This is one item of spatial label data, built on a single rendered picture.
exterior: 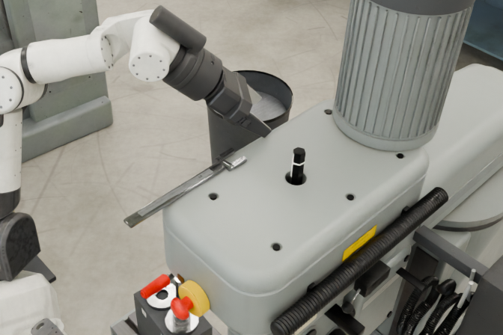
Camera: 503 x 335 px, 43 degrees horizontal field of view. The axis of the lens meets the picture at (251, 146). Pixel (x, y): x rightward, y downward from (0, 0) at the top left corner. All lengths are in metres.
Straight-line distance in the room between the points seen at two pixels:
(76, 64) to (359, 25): 0.47
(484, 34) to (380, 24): 4.15
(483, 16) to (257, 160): 4.42
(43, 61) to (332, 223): 0.54
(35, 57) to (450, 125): 0.90
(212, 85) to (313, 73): 3.69
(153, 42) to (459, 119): 0.77
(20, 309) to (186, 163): 2.77
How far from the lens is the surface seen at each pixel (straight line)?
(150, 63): 1.05
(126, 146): 4.09
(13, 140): 1.19
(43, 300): 1.28
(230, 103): 1.13
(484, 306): 1.29
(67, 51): 1.11
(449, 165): 1.42
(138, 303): 1.86
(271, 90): 3.64
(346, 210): 1.06
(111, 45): 1.15
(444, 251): 1.40
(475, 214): 1.61
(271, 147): 1.15
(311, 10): 5.60
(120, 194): 3.78
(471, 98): 1.61
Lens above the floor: 2.64
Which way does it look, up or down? 40 degrees down
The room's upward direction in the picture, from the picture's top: 3 degrees clockwise
